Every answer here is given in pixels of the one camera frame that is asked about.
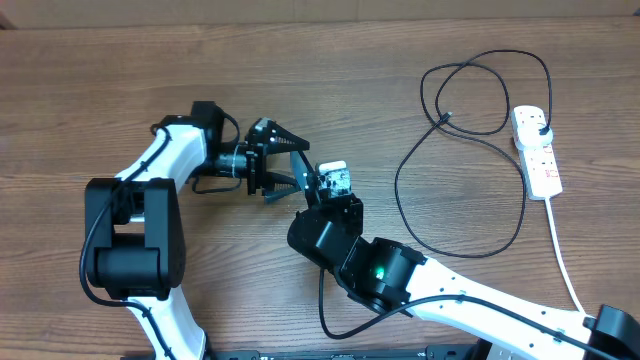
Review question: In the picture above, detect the Galaxy smartphone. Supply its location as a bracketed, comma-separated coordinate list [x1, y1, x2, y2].
[290, 151, 319, 208]

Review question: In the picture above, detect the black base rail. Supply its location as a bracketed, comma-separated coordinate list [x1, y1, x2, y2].
[119, 343, 491, 360]

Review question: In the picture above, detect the black USB charging cable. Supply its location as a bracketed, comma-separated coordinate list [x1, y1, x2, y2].
[393, 48, 554, 260]

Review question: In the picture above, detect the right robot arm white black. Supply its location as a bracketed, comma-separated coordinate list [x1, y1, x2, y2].
[287, 201, 639, 359]

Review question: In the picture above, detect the white power strip cord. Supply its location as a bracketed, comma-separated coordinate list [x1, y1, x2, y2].
[543, 197, 591, 317]

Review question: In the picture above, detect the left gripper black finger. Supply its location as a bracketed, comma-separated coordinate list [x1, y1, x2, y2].
[262, 172, 301, 204]
[269, 124, 310, 154]

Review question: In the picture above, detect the white power strip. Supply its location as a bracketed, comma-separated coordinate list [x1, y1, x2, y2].
[510, 104, 564, 202]

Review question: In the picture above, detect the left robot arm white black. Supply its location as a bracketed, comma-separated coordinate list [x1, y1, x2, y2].
[79, 101, 310, 359]

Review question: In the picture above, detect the white USB charger plug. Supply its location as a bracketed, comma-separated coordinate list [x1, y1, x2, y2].
[513, 123, 554, 151]

